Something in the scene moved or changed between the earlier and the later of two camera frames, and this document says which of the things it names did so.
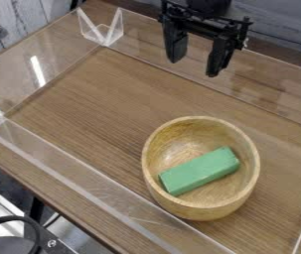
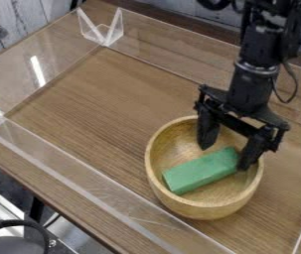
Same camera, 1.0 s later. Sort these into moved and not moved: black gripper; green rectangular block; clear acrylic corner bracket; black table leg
Moved: black gripper
Not moved: black table leg; clear acrylic corner bracket; green rectangular block
